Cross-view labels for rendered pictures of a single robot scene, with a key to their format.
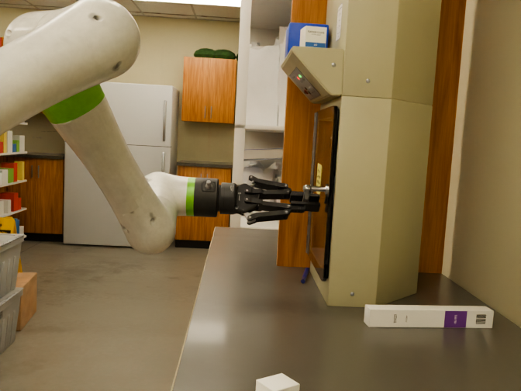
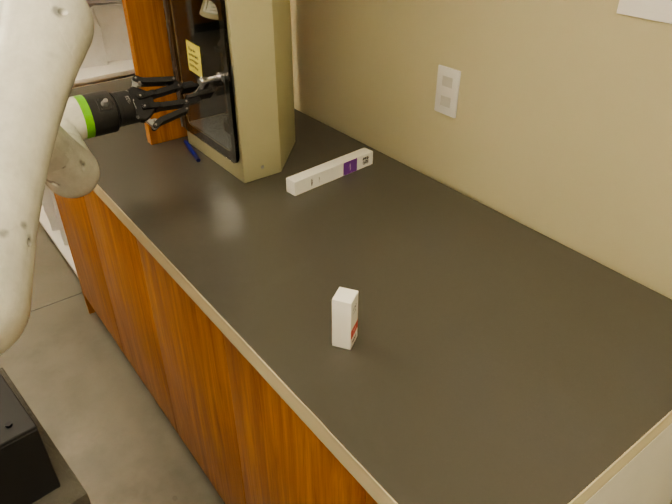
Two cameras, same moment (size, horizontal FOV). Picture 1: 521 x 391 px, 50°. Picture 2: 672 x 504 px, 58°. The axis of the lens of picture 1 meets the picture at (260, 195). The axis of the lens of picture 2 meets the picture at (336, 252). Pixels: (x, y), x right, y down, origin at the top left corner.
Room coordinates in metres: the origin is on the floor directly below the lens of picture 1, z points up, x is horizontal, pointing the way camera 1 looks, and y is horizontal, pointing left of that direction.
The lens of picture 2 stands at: (-0.03, 0.43, 1.64)
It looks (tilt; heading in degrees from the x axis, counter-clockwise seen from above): 34 degrees down; 325
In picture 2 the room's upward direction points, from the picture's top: straight up
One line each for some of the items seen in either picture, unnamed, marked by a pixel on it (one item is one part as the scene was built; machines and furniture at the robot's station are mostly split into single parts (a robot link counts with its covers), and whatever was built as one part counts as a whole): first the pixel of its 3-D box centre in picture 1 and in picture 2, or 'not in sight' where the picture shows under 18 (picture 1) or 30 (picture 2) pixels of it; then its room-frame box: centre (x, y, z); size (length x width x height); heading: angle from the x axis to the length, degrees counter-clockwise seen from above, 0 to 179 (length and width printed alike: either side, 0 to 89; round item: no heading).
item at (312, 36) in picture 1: (312, 41); not in sight; (1.33, -0.10, 1.54); 0.05 x 0.05 x 0.06; 11
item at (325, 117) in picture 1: (320, 188); (200, 70); (1.38, -0.15, 1.19); 0.30 x 0.01 x 0.40; 2
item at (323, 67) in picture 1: (308, 78); not in sight; (1.38, -0.10, 1.46); 0.32 x 0.11 x 0.10; 2
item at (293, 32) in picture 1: (305, 44); not in sight; (1.47, -0.10, 1.56); 0.10 x 0.10 x 0.09; 2
